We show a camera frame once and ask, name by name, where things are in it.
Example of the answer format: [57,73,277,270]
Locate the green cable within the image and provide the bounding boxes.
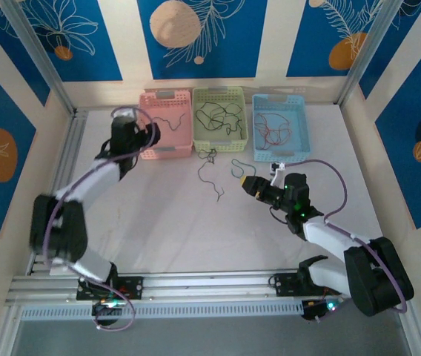
[230,159,258,179]

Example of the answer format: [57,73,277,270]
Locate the dark grey cable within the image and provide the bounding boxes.
[196,148,227,203]
[153,111,188,132]

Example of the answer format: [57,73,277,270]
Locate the red thin cable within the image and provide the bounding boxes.
[253,112,294,147]

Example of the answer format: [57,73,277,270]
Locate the thick black cable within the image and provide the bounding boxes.
[194,102,231,132]

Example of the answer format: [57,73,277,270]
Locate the pink perforated plastic basket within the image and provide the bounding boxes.
[137,88,194,162]

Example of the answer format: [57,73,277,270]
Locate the green perforated plastic basket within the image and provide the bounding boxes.
[190,86,250,154]

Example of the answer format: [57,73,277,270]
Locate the blue perforated plastic basket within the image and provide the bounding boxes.
[251,93,313,164]

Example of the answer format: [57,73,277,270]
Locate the controller board with green light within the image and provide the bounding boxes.
[91,295,127,328]
[300,296,345,323]

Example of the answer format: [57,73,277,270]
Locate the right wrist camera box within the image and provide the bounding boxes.
[270,161,289,188]

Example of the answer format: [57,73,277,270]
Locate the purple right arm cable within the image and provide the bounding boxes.
[282,159,411,324]

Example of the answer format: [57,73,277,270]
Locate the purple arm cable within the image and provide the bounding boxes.
[282,159,411,324]
[42,106,162,333]

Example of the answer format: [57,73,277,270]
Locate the aluminium frame rail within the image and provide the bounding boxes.
[393,296,421,356]
[0,300,23,356]
[27,108,87,277]

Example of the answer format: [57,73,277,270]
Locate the long aluminium base rail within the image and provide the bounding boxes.
[8,271,410,303]

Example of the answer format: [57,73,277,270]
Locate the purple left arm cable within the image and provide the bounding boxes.
[42,106,162,333]

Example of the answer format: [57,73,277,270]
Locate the aluminium frame post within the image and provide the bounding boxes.
[337,0,421,107]
[0,0,78,114]

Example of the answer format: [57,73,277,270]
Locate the white slotted cable duct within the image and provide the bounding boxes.
[19,300,306,321]

